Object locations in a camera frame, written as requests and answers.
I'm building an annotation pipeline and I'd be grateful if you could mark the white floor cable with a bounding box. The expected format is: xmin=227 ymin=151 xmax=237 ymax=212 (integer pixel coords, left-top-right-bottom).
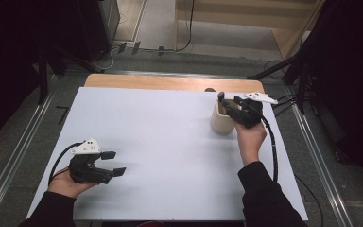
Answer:
xmin=92 ymin=46 xmax=121 ymax=72

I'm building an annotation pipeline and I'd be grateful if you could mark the person's right hand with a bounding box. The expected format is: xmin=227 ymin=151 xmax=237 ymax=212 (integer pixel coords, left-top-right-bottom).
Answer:
xmin=234 ymin=120 xmax=268 ymax=167

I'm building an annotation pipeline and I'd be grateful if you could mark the black metal stand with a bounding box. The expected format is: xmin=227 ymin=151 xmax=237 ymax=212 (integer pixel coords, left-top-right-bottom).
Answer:
xmin=246 ymin=41 xmax=311 ymax=115
xmin=32 ymin=42 xmax=106 ymax=106

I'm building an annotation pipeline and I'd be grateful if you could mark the light wooden furniture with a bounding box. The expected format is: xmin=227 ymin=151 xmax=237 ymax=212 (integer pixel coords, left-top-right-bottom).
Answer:
xmin=174 ymin=0 xmax=326 ymax=61

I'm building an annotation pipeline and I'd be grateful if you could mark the aluminium floor rail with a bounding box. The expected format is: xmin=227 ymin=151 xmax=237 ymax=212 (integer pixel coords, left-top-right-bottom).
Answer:
xmin=290 ymin=103 xmax=354 ymax=227
xmin=0 ymin=91 xmax=55 ymax=223

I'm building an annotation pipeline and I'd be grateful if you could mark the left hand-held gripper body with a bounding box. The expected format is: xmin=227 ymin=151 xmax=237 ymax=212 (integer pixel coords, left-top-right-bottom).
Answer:
xmin=68 ymin=137 xmax=115 ymax=185

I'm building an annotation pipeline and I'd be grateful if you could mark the black hanging cable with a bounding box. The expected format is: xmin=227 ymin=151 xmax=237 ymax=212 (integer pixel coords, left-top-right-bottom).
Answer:
xmin=175 ymin=0 xmax=197 ymax=53

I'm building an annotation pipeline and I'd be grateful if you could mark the white table mat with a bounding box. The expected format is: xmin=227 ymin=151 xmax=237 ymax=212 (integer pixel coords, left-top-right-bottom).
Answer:
xmin=26 ymin=86 xmax=308 ymax=222

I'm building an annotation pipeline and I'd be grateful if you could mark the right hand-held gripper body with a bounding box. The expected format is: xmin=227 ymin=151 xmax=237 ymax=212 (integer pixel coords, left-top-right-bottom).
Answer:
xmin=229 ymin=91 xmax=279 ymax=129

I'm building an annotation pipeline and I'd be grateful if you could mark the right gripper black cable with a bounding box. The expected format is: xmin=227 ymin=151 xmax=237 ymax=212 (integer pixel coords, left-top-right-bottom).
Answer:
xmin=260 ymin=113 xmax=280 ymax=184

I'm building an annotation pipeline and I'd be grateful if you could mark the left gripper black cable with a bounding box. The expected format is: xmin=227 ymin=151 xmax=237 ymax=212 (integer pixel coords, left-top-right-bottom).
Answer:
xmin=47 ymin=142 xmax=83 ymax=186

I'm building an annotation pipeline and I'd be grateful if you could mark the thin black floor cable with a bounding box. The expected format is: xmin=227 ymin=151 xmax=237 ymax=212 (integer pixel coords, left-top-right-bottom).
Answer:
xmin=293 ymin=174 xmax=324 ymax=227

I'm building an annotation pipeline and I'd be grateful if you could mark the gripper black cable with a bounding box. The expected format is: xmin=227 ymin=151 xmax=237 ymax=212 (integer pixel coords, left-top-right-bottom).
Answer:
xmin=47 ymin=142 xmax=83 ymax=186
xmin=260 ymin=113 xmax=280 ymax=184

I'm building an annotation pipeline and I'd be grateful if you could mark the person's left hand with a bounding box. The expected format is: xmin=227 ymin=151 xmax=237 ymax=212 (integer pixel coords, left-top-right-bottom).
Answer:
xmin=47 ymin=169 xmax=97 ymax=200

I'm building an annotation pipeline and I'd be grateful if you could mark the dark cabinet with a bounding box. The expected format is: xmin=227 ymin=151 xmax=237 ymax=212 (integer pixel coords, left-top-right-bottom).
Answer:
xmin=75 ymin=0 xmax=121 ymax=61

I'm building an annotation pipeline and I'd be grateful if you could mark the beige square cup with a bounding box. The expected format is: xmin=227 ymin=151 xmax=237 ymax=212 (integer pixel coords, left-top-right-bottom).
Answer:
xmin=210 ymin=99 xmax=238 ymax=136

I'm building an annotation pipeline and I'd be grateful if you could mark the black curtain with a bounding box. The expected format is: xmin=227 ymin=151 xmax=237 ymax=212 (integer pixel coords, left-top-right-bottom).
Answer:
xmin=0 ymin=0 xmax=79 ymax=151
xmin=305 ymin=0 xmax=363 ymax=183

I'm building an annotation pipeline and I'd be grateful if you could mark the bundle of black cables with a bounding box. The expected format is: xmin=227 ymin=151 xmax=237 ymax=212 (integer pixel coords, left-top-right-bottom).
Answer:
xmin=272 ymin=94 xmax=298 ymax=118

